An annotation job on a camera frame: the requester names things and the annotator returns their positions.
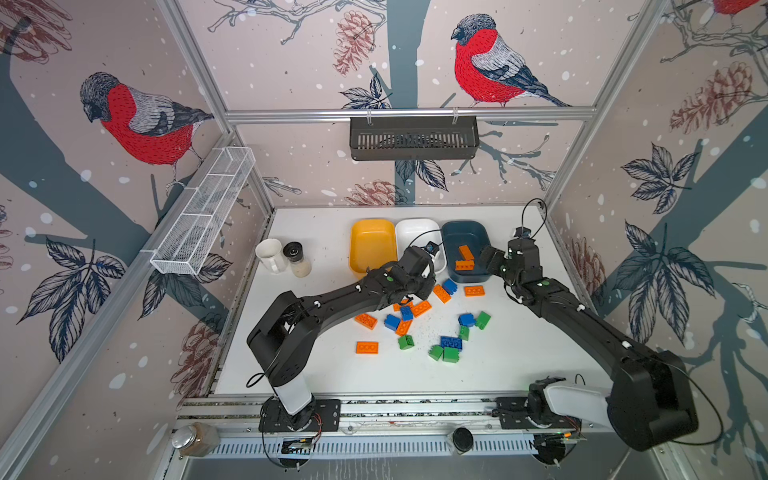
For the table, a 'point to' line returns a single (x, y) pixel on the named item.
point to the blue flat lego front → (451, 342)
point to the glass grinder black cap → (294, 252)
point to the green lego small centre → (464, 332)
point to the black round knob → (462, 439)
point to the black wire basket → (414, 138)
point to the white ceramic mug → (270, 254)
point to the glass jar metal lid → (184, 436)
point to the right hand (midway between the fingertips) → (491, 255)
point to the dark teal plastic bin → (470, 233)
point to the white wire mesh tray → (203, 212)
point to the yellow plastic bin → (372, 242)
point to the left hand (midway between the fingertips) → (429, 276)
